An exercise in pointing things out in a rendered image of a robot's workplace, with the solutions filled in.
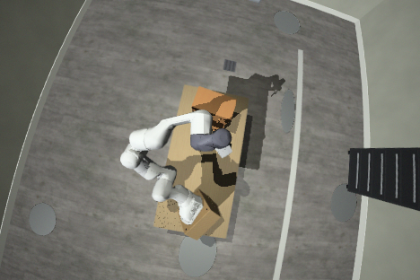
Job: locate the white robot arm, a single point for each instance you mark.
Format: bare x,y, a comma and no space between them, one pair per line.
155,138

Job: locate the small brown chest of drawers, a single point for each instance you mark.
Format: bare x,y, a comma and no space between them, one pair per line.
214,102

